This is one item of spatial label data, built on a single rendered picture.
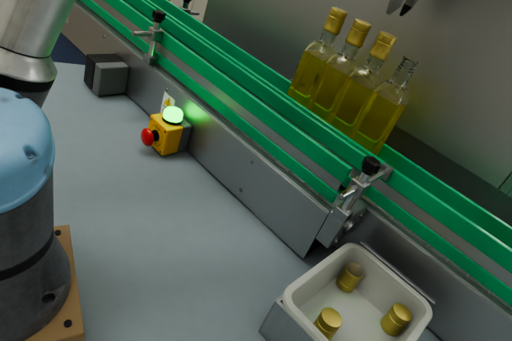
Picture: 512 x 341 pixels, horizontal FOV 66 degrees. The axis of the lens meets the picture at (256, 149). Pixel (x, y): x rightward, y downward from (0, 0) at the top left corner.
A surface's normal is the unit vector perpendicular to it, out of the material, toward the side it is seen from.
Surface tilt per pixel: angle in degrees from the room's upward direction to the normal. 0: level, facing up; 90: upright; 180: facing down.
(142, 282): 0
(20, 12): 86
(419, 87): 90
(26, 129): 7
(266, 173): 90
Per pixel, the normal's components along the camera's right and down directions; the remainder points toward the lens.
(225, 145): -0.67, 0.19
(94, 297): 0.31, -0.80
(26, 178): 0.87, 0.40
